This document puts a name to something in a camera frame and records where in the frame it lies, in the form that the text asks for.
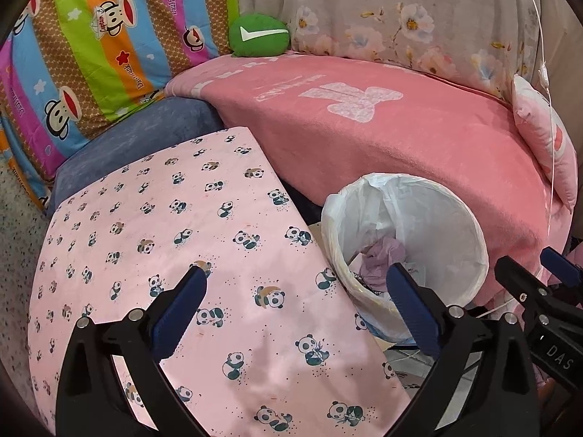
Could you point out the pink blanket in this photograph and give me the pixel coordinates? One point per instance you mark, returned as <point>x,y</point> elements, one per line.
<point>324,122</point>

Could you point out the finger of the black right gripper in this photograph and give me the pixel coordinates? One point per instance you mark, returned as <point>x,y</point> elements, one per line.
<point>570,274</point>
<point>530,292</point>

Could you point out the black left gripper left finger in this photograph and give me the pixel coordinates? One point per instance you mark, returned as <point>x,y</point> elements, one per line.
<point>91,400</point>

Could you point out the grey floral sheet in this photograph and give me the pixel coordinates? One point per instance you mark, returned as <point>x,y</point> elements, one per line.
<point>481,44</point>

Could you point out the beige curtain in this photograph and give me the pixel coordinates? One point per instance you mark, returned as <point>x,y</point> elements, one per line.
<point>563,53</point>

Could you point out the colourful striped monkey pillow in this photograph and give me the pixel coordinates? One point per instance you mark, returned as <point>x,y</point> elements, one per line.
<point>71,69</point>

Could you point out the green round pillow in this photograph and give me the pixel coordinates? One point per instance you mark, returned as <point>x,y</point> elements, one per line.
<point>258,35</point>

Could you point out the purple cloth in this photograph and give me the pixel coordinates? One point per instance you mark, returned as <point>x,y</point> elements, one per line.
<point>377,260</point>

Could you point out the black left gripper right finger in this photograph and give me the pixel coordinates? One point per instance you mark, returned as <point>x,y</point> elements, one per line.
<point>502,400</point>

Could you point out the small pink pillow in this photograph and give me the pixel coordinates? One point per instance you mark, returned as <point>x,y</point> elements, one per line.
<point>541,127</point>

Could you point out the white lined trash bin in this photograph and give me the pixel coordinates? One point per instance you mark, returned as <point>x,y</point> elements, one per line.
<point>444,243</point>

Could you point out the pink panda print sheet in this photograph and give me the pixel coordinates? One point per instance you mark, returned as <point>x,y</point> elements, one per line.
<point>275,349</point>

